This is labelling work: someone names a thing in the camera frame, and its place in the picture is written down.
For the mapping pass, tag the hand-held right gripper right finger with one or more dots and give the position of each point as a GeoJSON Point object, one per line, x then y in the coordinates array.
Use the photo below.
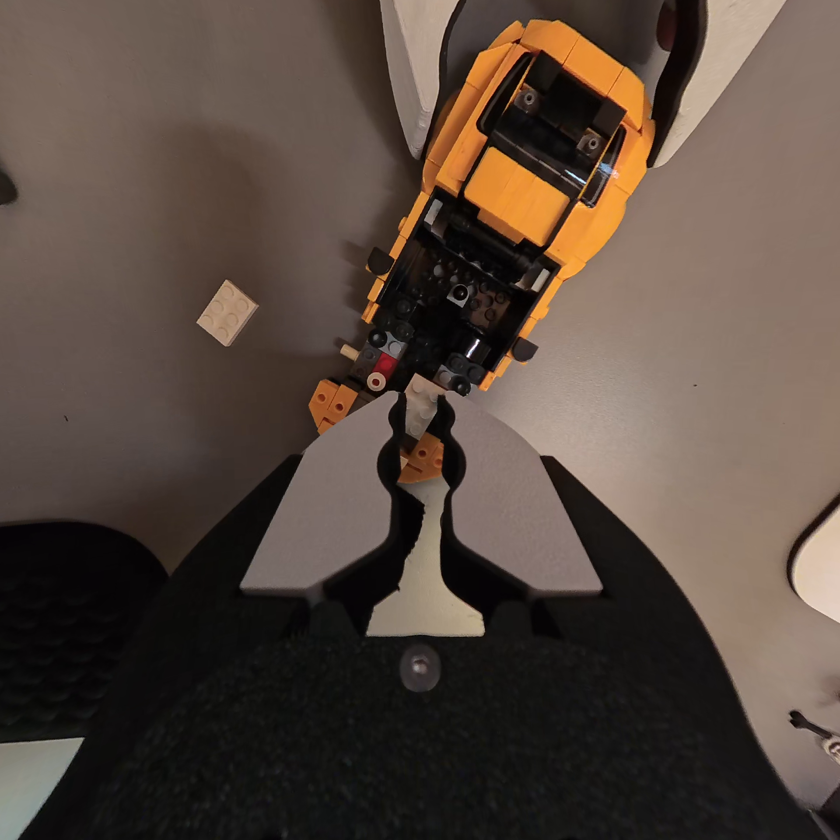
{"type": "Point", "coordinates": [512, 513]}

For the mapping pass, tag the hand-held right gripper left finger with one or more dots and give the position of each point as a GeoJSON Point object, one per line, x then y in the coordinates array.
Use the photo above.
{"type": "Point", "coordinates": [329, 513]}

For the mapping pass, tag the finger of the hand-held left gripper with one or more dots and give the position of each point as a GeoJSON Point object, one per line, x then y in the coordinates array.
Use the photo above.
{"type": "Point", "coordinates": [411, 58]}
{"type": "Point", "coordinates": [728, 46]}

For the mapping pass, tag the white lego plate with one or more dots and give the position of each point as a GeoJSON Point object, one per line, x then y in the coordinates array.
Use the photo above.
{"type": "Point", "coordinates": [227, 312]}
{"type": "Point", "coordinates": [420, 406]}

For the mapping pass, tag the orange lego car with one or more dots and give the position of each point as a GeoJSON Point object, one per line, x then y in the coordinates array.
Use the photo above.
{"type": "Point", "coordinates": [525, 190]}

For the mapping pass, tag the person's left hand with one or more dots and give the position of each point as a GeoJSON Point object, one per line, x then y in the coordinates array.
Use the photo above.
{"type": "Point", "coordinates": [667, 26]}

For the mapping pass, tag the white book stand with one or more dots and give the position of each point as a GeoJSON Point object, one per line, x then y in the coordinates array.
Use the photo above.
{"type": "Point", "coordinates": [821, 571]}

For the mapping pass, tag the black toy wrench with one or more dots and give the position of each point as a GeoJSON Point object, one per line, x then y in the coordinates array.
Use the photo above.
{"type": "Point", "coordinates": [804, 722]}

